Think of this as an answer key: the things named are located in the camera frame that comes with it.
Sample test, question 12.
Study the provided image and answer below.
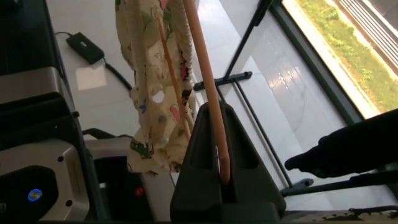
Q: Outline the cream printed garment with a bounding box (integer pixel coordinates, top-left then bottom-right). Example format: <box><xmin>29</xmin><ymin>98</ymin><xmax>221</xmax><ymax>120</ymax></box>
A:
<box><xmin>114</xmin><ymin>0</ymin><xmax>200</xmax><ymax>175</ymax></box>

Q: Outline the black clothes rack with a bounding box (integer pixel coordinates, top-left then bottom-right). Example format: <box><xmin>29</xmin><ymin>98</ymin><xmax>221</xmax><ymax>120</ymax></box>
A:
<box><xmin>192</xmin><ymin>0</ymin><xmax>398</xmax><ymax>197</ymax></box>

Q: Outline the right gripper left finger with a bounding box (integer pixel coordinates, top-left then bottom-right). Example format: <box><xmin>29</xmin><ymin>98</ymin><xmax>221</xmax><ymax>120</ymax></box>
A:
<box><xmin>170</xmin><ymin>102</ymin><xmax>223</xmax><ymax>222</ymax></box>

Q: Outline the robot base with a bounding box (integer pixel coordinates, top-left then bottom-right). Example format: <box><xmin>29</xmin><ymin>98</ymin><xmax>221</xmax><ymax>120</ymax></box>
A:
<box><xmin>0</xmin><ymin>0</ymin><xmax>175</xmax><ymax>223</ymax></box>

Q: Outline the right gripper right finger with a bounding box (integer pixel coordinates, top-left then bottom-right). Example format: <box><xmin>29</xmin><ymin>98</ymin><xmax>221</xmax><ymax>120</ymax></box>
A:
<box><xmin>222</xmin><ymin>104</ymin><xmax>286</xmax><ymax>218</ymax></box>

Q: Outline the black short-sleeved shirt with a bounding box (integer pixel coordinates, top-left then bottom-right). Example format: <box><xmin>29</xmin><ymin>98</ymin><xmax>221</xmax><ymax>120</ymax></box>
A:
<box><xmin>284</xmin><ymin>108</ymin><xmax>398</xmax><ymax>179</ymax></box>

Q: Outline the black power adapter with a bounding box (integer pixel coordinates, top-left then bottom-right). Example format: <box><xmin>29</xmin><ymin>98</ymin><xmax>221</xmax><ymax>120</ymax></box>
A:
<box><xmin>54</xmin><ymin>30</ymin><xmax>134</xmax><ymax>91</ymax></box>

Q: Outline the pink clothes hanger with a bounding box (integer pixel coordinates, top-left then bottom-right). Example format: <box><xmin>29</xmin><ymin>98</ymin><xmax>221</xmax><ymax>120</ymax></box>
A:
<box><xmin>155</xmin><ymin>0</ymin><xmax>231</xmax><ymax>185</ymax></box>

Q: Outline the window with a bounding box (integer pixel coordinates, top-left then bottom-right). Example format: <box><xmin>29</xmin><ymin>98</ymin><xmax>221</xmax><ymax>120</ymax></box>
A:
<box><xmin>269</xmin><ymin>0</ymin><xmax>398</xmax><ymax>125</ymax></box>

